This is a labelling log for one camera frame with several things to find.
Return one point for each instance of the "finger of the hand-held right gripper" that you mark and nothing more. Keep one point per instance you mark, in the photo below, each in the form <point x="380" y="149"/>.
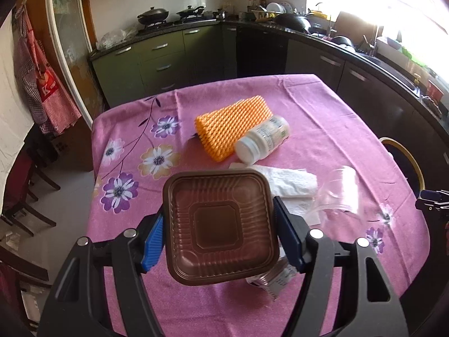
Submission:
<point x="436" y="205"/>

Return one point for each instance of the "brown plastic tray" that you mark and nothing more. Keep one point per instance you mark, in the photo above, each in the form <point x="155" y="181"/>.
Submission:
<point x="217" y="228"/>

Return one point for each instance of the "small lidded pot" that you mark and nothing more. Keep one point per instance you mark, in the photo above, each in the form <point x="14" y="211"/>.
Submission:
<point x="220" y="14"/>

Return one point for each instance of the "red cup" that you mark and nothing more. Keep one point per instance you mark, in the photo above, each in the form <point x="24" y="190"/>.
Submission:
<point x="435" y="89"/>

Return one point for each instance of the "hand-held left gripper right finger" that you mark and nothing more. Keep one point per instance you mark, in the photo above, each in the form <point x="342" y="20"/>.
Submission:
<point x="289" y="238"/>

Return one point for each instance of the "black bin with yellow rim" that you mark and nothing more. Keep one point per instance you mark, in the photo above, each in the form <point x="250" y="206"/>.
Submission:
<point x="403" y="172"/>

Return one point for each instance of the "clear plastic bags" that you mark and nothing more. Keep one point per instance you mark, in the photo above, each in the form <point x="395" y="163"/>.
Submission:
<point x="115" y="38"/>

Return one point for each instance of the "steel faucet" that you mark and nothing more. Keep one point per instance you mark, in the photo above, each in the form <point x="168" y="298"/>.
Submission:
<point x="373" y="40"/>

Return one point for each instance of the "dark lower cabinets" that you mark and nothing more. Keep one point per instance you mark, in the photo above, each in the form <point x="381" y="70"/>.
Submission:
<point x="315" y="59"/>

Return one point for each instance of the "white paper sheet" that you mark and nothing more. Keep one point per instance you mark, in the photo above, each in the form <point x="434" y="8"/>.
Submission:
<point x="301" y="210"/>

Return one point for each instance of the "dark wooden chair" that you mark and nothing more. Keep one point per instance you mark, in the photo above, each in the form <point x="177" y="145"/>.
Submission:
<point x="24" y="182"/>

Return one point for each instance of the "large black wok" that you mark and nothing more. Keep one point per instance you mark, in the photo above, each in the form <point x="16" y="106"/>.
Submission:
<point x="293" y="23"/>

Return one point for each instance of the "pink floral tablecloth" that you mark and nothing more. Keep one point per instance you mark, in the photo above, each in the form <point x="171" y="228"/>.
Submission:
<point x="147" y="119"/>

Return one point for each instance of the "clear plastic cup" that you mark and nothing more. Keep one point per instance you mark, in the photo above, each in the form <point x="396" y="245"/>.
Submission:
<point x="342" y="186"/>

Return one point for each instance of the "red checked apron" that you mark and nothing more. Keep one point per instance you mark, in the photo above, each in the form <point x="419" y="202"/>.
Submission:
<point x="49" y="94"/>

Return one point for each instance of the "frosted glass sliding door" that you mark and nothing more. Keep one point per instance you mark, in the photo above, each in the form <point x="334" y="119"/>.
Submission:
<point x="66" y="42"/>

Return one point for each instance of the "steel sink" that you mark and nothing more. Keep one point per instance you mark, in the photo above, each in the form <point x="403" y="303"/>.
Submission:
<point x="393" y="70"/>

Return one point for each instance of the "orange foam net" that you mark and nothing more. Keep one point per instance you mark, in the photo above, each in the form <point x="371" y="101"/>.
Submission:
<point x="228" y="126"/>

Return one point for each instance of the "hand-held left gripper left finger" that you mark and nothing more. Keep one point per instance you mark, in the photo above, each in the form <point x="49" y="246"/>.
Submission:
<point x="153" y="244"/>

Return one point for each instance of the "gas stove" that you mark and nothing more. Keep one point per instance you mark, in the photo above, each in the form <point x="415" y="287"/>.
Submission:
<point x="175" y="24"/>

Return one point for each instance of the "small black lidded wok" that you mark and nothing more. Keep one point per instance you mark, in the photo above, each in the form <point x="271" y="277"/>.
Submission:
<point x="189" y="12"/>

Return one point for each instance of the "white paper towel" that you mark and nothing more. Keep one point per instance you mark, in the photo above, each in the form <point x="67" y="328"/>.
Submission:
<point x="291" y="182"/>

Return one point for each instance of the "dark scrubbing brush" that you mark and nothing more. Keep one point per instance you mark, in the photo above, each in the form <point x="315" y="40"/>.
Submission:
<point x="432" y="105"/>

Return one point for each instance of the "grey printed packet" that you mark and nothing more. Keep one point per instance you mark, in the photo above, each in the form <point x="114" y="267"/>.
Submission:
<point x="277" y="277"/>

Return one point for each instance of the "white hanging sheet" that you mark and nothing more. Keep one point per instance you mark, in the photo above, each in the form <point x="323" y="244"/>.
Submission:
<point x="10" y="94"/>

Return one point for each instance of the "dish rack with dishes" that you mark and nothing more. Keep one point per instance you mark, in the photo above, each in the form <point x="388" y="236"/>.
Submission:
<point x="272" y="9"/>

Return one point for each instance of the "green lower cabinets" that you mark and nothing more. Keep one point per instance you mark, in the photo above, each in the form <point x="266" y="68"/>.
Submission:
<point x="158" y="63"/>

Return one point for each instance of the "brown cutting board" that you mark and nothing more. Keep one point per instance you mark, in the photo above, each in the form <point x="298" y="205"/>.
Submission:
<point x="354" y="26"/>

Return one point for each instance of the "dark condiment bottles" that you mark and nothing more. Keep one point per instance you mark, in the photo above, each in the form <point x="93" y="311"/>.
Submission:
<point x="256" y="3"/>

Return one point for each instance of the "white pill bottle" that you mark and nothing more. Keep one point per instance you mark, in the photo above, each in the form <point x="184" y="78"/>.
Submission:
<point x="261" y="139"/>

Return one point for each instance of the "black pan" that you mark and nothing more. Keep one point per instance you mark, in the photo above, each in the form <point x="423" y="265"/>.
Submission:
<point x="343" y="41"/>

